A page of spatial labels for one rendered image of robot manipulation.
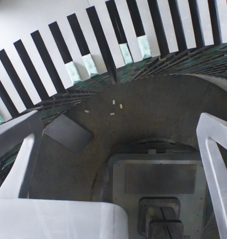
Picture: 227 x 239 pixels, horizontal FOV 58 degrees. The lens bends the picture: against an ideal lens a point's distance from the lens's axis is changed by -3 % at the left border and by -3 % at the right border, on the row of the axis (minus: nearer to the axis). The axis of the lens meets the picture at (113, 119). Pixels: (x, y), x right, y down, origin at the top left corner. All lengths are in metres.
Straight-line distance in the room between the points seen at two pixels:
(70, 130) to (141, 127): 0.43
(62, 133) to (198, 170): 0.77
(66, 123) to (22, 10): 1.00
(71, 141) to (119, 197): 0.44
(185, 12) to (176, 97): 1.09
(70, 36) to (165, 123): 1.14
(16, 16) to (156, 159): 0.92
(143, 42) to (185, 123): 1.15
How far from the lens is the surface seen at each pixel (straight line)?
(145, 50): 0.26
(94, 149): 1.36
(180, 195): 1.18
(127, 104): 1.31
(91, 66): 0.25
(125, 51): 0.26
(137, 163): 1.07
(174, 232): 1.00
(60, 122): 1.24
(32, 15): 0.29
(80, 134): 1.29
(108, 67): 0.80
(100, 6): 0.28
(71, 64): 0.26
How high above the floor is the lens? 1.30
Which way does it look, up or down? 83 degrees down
